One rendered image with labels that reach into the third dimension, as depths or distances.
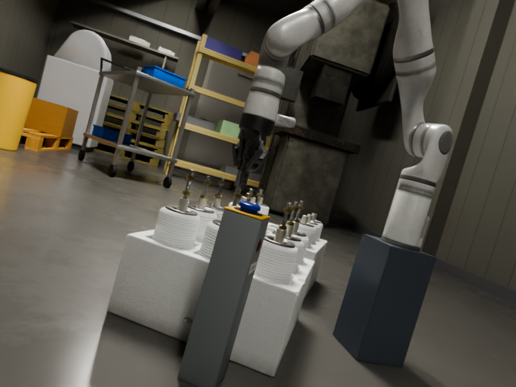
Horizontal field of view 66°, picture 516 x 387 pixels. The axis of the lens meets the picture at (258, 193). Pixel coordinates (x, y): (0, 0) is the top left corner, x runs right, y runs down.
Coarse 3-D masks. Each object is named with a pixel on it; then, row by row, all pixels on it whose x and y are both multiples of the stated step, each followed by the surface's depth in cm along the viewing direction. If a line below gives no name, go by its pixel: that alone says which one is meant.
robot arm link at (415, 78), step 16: (400, 64) 94; (416, 64) 92; (432, 64) 93; (400, 80) 97; (416, 80) 94; (432, 80) 96; (400, 96) 100; (416, 96) 98; (416, 112) 102; (416, 128) 103
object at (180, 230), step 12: (168, 216) 88; (180, 216) 87; (192, 216) 89; (156, 228) 90; (168, 228) 87; (180, 228) 88; (192, 228) 89; (168, 240) 88; (180, 240) 88; (192, 240) 90
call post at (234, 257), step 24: (240, 216) 67; (216, 240) 68; (240, 240) 67; (216, 264) 68; (240, 264) 67; (216, 288) 68; (240, 288) 67; (216, 312) 68; (240, 312) 72; (192, 336) 69; (216, 336) 68; (192, 360) 69; (216, 360) 68; (192, 384) 69; (216, 384) 69
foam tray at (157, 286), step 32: (128, 256) 86; (160, 256) 85; (192, 256) 83; (128, 288) 86; (160, 288) 85; (192, 288) 83; (256, 288) 80; (288, 288) 79; (160, 320) 85; (192, 320) 84; (256, 320) 80; (288, 320) 78; (256, 352) 80
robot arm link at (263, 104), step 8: (248, 96) 86; (256, 96) 84; (264, 96) 84; (272, 96) 85; (248, 104) 85; (256, 104) 84; (264, 104) 84; (272, 104) 85; (248, 112) 85; (256, 112) 84; (264, 112) 84; (272, 112) 85; (272, 120) 86; (280, 120) 88; (288, 120) 87
